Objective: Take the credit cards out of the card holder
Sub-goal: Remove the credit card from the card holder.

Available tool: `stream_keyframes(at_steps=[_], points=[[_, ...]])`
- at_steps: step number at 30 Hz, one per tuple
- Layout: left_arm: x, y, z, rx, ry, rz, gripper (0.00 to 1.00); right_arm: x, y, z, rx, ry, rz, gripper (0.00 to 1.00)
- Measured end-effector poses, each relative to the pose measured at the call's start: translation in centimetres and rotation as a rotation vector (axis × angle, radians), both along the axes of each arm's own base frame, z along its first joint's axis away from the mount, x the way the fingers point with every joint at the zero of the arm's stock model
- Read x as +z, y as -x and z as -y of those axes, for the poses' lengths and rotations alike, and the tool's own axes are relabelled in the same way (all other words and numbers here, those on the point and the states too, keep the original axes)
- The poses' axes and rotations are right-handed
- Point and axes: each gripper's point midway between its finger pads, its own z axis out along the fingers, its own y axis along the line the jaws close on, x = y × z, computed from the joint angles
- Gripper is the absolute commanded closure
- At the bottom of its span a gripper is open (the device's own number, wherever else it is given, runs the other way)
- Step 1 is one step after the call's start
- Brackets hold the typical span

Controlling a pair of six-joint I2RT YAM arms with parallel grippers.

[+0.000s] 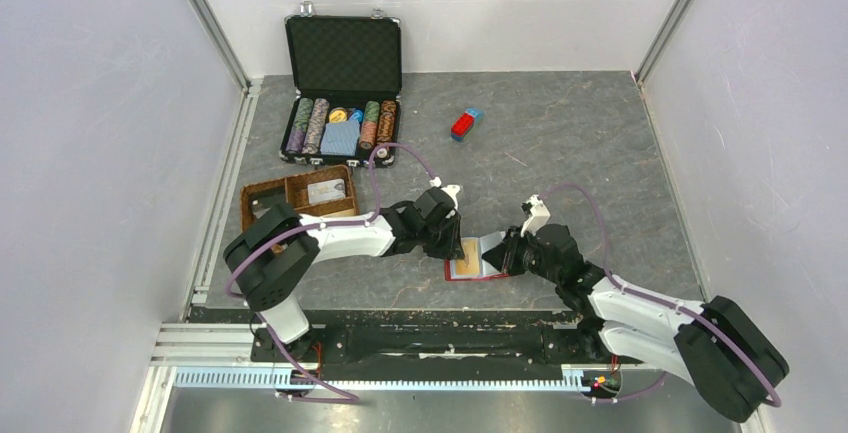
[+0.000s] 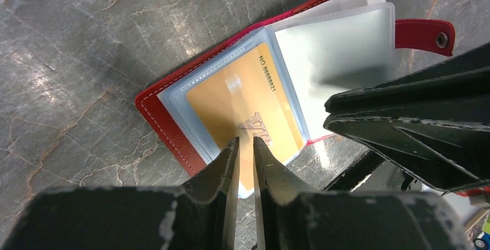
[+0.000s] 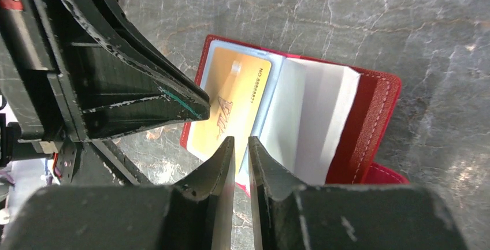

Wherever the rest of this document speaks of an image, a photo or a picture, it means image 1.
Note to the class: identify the grey card in basket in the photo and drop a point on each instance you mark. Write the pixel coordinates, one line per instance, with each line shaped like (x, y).
(326, 191)

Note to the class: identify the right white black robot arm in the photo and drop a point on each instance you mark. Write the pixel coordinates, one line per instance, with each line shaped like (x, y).
(714, 346)

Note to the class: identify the green purple chip stack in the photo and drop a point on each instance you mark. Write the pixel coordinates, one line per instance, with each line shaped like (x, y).
(300, 125)

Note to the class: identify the dark card in basket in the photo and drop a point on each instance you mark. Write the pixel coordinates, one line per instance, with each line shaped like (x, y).
(263, 201)

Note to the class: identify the red blue toy brick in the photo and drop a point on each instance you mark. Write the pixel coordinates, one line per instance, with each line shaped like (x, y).
(465, 123)

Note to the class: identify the orange VIP card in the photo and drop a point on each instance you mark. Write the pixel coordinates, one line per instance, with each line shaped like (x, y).
(469, 267)

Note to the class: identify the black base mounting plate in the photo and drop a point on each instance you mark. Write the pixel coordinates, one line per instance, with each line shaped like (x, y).
(445, 345)

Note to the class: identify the grey purple chip stack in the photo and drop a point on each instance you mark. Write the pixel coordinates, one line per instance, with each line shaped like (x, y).
(315, 126)

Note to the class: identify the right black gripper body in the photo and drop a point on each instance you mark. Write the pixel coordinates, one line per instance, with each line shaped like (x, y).
(529, 260)

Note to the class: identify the red leather card holder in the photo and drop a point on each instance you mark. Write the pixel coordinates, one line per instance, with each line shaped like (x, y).
(488, 272)

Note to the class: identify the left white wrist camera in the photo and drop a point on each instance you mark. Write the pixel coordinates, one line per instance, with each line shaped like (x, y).
(451, 190)

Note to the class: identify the black poker chip case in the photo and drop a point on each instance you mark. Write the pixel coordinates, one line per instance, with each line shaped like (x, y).
(349, 61)

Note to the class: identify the brown orange chip stack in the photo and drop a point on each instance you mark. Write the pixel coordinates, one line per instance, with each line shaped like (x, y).
(385, 127)

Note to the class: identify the blue playing card deck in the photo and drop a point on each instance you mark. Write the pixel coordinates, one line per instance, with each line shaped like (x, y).
(340, 138)

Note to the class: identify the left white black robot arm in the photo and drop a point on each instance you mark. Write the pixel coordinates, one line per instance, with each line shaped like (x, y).
(270, 258)

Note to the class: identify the yellow dealer button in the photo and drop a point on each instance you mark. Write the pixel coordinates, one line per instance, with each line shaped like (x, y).
(338, 115)

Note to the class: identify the white toothed cable rail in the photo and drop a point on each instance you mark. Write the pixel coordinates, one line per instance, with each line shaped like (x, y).
(286, 379)

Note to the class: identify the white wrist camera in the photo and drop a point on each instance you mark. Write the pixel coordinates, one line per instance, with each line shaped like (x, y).
(451, 190)
(537, 215)

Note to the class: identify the brown woven divided basket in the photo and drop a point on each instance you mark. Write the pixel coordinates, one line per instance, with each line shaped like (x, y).
(296, 194)

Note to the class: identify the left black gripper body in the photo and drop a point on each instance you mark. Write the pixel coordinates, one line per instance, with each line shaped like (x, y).
(430, 241)

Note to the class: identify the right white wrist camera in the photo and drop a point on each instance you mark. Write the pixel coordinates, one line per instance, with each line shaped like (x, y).
(537, 215)

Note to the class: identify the green red chip stack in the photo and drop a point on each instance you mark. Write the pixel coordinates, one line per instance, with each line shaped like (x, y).
(369, 125)

